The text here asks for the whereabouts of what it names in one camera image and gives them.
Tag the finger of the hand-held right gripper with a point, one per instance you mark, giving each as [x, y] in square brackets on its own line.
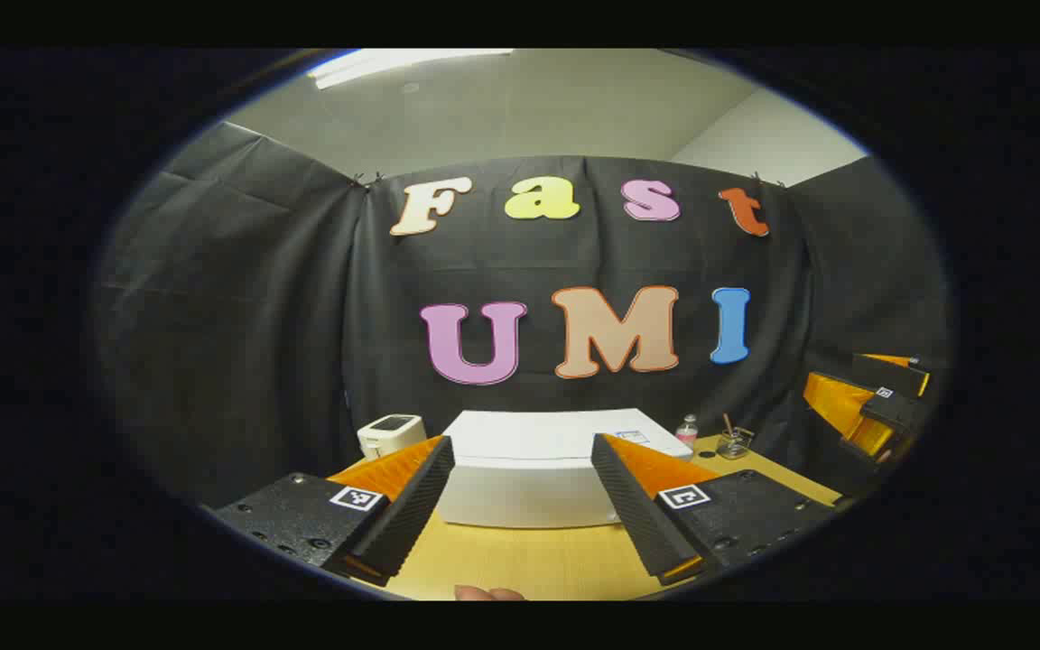
[895, 411]
[890, 375]

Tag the small white appliance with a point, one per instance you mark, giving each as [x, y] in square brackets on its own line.
[389, 435]

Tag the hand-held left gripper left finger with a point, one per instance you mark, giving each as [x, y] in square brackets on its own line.
[412, 515]

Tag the clear glass jar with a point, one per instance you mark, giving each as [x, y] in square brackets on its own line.
[734, 445]

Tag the small pink label bottle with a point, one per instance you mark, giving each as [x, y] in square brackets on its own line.
[687, 433]

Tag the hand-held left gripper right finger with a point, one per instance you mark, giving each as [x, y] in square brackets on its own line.
[633, 510]

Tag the white microwave oven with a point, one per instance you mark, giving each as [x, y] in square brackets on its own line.
[529, 469]

